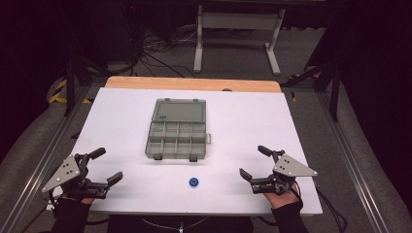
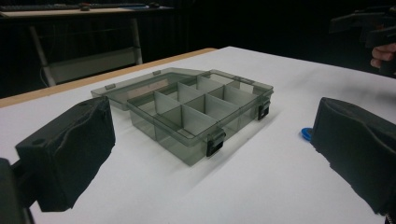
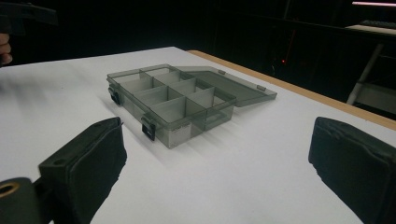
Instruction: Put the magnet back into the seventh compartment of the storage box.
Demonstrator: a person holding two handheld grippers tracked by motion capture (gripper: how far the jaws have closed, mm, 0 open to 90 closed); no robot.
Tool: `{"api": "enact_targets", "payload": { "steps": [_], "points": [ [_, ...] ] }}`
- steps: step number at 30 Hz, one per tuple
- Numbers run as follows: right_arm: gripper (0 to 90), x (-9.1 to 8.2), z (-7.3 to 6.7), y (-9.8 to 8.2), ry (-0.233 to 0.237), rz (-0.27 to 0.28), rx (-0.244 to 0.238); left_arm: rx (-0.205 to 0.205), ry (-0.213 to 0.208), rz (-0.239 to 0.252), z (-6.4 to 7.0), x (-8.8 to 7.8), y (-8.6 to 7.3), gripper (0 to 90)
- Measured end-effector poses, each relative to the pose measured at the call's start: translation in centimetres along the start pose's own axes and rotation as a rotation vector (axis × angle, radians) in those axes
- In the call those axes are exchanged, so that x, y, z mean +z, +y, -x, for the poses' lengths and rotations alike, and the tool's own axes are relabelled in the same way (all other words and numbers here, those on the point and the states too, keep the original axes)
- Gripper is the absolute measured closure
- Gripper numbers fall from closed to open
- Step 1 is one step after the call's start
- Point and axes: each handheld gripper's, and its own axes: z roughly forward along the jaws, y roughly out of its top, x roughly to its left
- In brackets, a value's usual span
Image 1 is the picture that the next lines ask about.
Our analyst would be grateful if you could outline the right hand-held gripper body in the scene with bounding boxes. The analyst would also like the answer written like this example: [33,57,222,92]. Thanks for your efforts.
[251,149,319,196]

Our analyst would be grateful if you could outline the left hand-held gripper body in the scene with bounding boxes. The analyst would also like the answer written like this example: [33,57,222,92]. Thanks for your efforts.
[42,153,108,200]

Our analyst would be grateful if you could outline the grey compartment box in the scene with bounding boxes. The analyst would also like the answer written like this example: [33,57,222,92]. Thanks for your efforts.
[144,97,213,162]

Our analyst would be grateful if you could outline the person's right hand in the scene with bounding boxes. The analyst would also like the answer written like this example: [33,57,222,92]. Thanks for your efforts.
[263,186,301,210]

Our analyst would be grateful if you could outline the white board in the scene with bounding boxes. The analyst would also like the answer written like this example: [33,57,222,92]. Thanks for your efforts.
[52,86,324,216]

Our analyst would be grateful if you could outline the person's torso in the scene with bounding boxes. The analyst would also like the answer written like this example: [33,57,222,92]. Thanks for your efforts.
[107,215,256,233]

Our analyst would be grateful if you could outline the black tripod stand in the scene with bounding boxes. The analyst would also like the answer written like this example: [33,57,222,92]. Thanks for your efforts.
[281,60,342,123]
[62,57,112,117]

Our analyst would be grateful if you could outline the yellow black floor tape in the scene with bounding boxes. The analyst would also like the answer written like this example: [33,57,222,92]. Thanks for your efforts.
[48,79,93,105]

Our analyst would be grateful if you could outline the wooden table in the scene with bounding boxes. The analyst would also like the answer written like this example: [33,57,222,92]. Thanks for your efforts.
[104,76,283,94]

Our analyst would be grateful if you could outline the white metal stand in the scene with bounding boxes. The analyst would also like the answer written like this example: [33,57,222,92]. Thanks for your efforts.
[192,4,287,77]

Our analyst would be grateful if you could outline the aluminium rail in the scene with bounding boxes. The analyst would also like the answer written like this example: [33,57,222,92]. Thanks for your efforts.
[0,85,94,233]
[315,91,403,233]

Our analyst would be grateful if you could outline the white neck cord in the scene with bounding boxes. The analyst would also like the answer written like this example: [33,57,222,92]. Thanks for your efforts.
[141,216,210,233]

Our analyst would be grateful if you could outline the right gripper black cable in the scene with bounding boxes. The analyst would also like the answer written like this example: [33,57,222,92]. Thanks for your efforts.
[314,181,349,233]

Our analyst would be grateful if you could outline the black floor cables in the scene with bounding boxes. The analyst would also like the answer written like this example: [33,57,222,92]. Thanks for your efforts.
[129,27,199,79]

